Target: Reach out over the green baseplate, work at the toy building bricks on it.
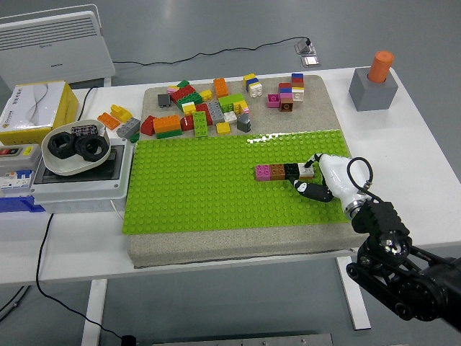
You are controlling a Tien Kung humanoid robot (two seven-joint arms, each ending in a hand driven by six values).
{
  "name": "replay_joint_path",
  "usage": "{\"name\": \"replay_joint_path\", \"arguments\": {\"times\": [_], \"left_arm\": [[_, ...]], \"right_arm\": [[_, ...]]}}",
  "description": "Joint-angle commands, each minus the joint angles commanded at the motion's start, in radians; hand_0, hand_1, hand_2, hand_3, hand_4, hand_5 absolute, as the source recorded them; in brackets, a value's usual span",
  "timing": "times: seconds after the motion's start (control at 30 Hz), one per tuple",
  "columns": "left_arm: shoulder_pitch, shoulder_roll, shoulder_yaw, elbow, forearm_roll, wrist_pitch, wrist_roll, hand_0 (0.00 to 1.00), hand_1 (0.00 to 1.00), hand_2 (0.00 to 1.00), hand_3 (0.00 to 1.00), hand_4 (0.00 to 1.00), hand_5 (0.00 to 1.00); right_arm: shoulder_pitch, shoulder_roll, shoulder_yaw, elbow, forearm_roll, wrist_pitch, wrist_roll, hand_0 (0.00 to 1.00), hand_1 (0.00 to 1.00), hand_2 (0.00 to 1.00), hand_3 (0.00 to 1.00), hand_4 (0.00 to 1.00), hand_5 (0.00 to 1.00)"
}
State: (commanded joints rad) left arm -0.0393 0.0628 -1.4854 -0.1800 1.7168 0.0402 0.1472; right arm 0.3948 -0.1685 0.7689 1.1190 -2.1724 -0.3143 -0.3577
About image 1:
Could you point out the robot right hand white shell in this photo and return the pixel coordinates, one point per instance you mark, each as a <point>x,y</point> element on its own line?
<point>338,176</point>

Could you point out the white brick with tan base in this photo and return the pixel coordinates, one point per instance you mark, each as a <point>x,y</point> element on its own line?
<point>305,173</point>

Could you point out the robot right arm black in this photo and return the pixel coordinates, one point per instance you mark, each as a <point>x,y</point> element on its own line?
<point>378,220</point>

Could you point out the black brick on baseplate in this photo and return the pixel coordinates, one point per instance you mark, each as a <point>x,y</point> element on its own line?
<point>291,170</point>

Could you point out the brown brick on baseplate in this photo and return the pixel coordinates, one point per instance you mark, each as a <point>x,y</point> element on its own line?
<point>277,172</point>

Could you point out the pink brick on baseplate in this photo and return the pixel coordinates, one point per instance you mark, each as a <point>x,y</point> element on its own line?
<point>263,173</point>

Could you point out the green studded baseplate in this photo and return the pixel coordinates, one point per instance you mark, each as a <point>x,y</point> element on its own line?
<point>201,187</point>

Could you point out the brown square brick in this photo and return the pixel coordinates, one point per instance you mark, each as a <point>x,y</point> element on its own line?
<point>286,106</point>

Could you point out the grey cube holder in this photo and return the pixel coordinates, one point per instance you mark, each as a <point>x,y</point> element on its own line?
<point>372,95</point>

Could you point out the white square brick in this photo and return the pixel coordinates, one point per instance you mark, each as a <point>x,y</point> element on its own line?
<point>229,117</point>
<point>256,91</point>
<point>297,95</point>

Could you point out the pink stacked brick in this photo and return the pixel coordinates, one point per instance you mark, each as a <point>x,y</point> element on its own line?
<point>285,96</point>

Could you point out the tan stacked brick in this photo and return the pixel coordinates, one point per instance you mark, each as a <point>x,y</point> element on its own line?
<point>297,85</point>

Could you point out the magenta square brick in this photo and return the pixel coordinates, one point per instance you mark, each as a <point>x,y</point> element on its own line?
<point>272,101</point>

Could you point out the blue stacked brick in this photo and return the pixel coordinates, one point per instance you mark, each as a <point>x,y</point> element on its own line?
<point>284,91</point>
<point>297,76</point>
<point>253,82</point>

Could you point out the red stacked brick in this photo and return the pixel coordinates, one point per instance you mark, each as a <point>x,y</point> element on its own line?
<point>284,86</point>
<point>297,81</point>

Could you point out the dark grey sloped brick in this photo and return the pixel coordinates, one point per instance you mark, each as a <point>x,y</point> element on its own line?
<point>244,123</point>

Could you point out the orange cylinder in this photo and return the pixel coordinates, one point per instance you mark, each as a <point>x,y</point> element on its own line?
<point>380,66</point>

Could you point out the closed floor socket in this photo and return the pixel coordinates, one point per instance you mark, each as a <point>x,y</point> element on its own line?
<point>310,61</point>

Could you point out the yellow square brick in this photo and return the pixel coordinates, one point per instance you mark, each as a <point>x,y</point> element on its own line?
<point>239,107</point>
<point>223,128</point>
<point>206,95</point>

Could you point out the white table leg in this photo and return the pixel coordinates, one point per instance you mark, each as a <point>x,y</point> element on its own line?
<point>347,299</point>
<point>94,310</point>

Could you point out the grey-brown mat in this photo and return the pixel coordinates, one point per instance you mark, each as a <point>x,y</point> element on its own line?
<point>234,248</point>

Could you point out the lime green brick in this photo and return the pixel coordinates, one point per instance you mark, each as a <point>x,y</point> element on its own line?
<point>230,101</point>

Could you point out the yellow stacked brick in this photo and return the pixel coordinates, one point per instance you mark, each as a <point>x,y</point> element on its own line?
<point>249,78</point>

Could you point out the open floor socket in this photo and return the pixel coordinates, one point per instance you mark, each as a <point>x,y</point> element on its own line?
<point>305,47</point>

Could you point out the grey long brick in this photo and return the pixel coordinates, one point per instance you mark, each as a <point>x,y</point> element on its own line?
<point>215,112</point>

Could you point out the green long brick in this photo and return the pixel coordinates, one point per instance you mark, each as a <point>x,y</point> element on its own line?
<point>200,125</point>

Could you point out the orange long brick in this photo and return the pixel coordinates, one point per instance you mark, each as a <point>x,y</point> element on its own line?
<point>220,88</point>

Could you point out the white yellow brick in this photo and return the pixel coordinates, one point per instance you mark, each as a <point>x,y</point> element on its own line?
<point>188,109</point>

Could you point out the dark green studded brick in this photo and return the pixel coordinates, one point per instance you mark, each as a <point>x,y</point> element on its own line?
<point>191,99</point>

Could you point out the green flat wide brick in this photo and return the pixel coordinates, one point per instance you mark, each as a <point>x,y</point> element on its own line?
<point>169,135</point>

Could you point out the large red brick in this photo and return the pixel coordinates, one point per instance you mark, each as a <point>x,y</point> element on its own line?
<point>182,94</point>

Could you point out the orange wide brick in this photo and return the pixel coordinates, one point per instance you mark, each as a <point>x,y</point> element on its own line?
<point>166,124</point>

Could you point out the small green brick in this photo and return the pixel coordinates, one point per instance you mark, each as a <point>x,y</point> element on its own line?
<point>183,84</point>
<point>134,138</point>

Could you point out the small pink yellow brick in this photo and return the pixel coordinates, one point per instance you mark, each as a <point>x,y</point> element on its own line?
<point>173,88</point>

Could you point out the dark grey square brick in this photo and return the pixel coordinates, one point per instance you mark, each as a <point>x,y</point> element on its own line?
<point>164,100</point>

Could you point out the red sloped brick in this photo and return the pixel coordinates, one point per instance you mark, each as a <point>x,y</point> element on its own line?
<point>147,125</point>

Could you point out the light grey brick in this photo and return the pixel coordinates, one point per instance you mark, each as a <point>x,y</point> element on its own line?
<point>127,127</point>

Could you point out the yellow curved brick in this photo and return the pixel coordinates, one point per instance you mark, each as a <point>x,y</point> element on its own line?
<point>120,112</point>

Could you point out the orange flat brick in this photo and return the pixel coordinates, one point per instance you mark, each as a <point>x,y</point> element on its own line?
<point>108,121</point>

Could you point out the large black hex nut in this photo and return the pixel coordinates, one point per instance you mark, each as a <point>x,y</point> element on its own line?
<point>54,146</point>
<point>95,149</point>

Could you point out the small dark patterned block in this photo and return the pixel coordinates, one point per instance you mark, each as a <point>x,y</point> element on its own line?
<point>84,129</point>

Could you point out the black floor plug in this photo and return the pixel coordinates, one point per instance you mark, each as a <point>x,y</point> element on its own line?
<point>127,340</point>

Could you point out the white shallow bowl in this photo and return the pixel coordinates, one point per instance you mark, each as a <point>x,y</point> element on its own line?
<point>68,166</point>

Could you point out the white panel heater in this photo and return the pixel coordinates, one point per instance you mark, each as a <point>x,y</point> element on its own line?
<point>54,54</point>

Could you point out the yellow white tissue box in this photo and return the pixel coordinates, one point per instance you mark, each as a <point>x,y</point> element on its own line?
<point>36,104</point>

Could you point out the grey circuit breaker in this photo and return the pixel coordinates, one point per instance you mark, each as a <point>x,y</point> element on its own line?
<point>18,166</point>

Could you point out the white electrical enclosure box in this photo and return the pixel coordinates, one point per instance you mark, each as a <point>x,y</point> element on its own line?
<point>83,191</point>

